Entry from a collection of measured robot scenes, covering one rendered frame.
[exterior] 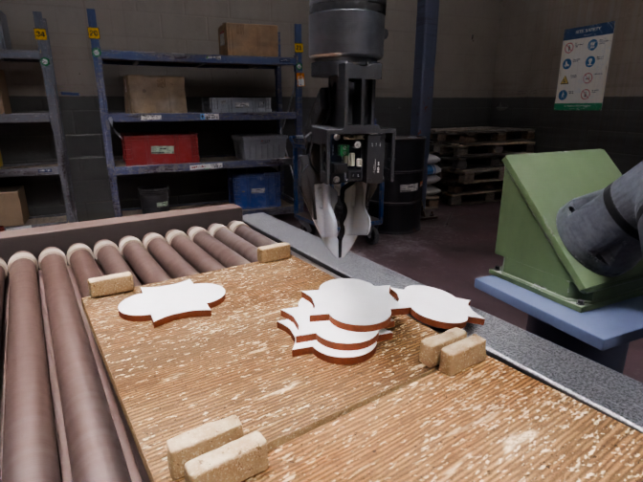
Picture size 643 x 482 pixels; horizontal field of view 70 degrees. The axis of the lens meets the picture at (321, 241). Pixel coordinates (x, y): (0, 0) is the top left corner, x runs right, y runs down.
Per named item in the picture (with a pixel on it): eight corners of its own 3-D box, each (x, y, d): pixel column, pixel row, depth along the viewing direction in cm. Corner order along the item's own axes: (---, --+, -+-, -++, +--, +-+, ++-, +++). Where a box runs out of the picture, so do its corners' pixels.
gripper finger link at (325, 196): (324, 273, 49) (324, 187, 46) (310, 255, 54) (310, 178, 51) (352, 271, 49) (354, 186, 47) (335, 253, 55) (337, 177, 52)
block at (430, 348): (454, 346, 53) (456, 324, 52) (467, 353, 51) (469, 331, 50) (417, 361, 49) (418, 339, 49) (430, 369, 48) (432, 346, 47)
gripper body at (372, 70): (322, 191, 44) (323, 58, 41) (302, 178, 52) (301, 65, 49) (395, 187, 46) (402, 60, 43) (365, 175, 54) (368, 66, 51)
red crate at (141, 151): (192, 158, 472) (189, 130, 464) (200, 164, 433) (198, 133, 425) (123, 162, 446) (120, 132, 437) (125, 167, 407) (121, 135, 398)
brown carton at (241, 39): (267, 63, 472) (266, 29, 463) (279, 60, 439) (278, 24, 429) (218, 61, 452) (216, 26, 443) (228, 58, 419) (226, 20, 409)
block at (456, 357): (473, 353, 51) (475, 331, 50) (486, 361, 50) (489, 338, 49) (436, 370, 48) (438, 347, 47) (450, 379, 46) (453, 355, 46)
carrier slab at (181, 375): (291, 262, 85) (291, 253, 84) (473, 362, 52) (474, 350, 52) (82, 307, 66) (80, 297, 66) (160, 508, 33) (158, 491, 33)
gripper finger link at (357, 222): (352, 271, 50) (354, 186, 47) (336, 253, 55) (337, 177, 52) (379, 268, 50) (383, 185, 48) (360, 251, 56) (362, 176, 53)
